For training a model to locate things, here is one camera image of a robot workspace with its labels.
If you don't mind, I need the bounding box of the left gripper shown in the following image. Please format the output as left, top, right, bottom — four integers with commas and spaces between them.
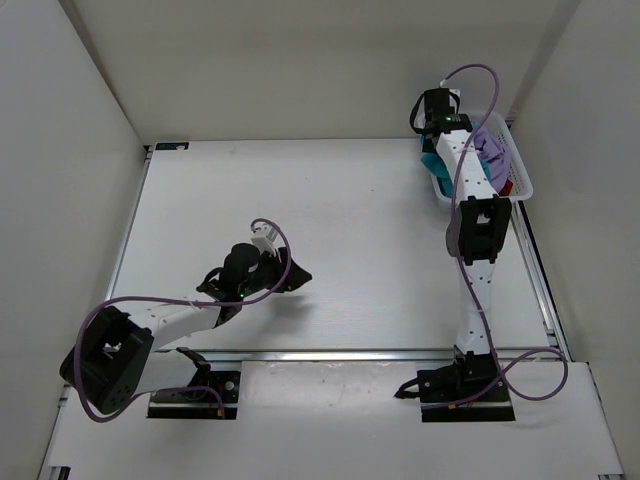
239, 247, 312, 297

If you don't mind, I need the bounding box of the teal t-shirt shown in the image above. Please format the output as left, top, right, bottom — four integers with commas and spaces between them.
421, 152, 453, 198

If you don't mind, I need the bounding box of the purple t-shirt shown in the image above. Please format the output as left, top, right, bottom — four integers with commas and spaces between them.
474, 128, 512, 193

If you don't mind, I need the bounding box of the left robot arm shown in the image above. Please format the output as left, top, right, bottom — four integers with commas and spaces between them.
59, 243, 313, 416

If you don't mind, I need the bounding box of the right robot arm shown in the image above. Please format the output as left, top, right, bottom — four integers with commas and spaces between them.
397, 87, 512, 410

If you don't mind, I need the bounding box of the red t-shirt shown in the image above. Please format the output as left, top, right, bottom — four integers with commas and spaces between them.
499, 179, 514, 197

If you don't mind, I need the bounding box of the white plastic basket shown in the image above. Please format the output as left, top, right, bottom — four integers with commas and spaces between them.
424, 112, 533, 208

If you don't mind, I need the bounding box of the small dark label sticker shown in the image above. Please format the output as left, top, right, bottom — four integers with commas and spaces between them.
154, 142, 189, 151

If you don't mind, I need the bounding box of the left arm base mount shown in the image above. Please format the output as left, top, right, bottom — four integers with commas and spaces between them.
143, 347, 241, 420

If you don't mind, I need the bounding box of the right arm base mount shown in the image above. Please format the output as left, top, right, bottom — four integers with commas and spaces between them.
394, 360, 516, 423

